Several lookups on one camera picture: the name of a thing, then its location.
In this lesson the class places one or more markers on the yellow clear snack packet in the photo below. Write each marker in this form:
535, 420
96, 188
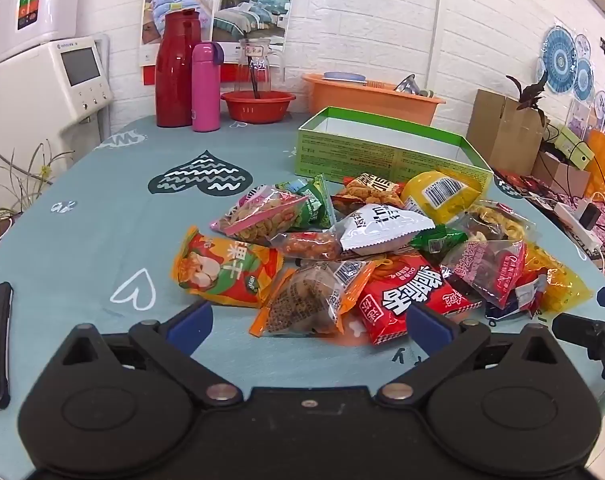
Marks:
557, 280

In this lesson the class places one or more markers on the small green snack packet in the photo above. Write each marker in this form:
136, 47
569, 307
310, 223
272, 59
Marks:
437, 241

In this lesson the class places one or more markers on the green grassy plant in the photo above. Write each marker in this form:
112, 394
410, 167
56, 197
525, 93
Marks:
22, 185

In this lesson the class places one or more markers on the white packet black characters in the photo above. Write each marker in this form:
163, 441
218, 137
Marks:
382, 227

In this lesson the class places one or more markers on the white machine with screen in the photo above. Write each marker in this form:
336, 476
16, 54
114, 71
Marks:
37, 95

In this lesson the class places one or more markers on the dark purple plant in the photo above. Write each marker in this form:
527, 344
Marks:
529, 95

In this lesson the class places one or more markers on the small cardboard box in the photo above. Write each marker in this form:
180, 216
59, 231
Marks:
557, 175

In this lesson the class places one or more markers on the orange plastic tub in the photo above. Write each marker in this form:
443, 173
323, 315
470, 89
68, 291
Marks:
372, 102

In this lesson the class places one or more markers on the black charger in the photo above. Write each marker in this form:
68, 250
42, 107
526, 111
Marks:
589, 217

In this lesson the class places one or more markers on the red thermos jug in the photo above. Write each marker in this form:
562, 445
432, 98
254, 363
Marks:
175, 75

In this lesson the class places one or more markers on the yellow packet with barcode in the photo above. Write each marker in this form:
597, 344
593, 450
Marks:
437, 192

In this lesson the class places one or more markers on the dark blue snack packet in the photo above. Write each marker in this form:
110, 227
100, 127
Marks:
517, 302

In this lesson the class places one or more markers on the pink thermos bottle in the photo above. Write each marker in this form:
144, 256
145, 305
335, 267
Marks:
206, 90

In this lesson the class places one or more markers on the green packet white label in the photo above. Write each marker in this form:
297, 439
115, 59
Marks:
315, 205

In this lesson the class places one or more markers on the white wall appliance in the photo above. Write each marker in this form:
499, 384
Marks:
32, 0

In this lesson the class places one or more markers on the green cardboard box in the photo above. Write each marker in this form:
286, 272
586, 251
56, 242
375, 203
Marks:
362, 152

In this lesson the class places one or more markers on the group of blue wall plates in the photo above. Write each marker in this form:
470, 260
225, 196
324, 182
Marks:
562, 60

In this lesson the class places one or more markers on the glass pitcher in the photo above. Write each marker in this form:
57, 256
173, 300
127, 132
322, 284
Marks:
270, 67

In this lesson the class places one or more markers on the red packet white characters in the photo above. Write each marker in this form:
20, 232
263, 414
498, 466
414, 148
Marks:
407, 295

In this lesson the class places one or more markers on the clear spicy peanut packet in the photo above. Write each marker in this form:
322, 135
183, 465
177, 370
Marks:
307, 245

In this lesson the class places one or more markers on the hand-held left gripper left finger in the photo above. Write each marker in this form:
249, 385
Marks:
192, 322

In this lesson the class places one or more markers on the orange packet black characters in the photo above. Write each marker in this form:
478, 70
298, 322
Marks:
367, 190

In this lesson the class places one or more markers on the white power strip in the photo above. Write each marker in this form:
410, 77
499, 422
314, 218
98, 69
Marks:
577, 235

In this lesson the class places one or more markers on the clear packet orange edges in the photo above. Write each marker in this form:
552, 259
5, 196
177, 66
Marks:
302, 302

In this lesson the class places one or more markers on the clear pink-striped peanut packet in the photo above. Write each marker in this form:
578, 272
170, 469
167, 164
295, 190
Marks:
262, 215

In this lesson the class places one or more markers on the shiny steel utensil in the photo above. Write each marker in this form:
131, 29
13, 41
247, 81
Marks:
410, 86

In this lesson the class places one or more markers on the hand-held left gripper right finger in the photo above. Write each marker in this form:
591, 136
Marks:
430, 325

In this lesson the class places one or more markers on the large cardboard box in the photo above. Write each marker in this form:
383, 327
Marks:
502, 135

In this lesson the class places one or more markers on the clear date packet red print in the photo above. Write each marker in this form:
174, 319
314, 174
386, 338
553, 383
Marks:
487, 267

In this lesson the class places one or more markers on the red plastic basin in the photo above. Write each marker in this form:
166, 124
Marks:
257, 110

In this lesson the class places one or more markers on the white wall pipe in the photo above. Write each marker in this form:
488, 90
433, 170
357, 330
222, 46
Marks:
438, 25

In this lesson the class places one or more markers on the blue plate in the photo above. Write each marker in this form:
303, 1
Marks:
345, 76

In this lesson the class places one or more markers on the light green small box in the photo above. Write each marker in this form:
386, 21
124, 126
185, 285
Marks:
574, 147

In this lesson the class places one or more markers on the wall poster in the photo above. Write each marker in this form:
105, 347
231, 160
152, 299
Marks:
252, 5

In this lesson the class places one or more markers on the orange green dried fruit packet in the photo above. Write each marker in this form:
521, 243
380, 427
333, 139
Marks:
217, 270

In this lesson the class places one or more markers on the clear packet brown rings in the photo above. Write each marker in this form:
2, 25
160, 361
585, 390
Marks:
497, 222

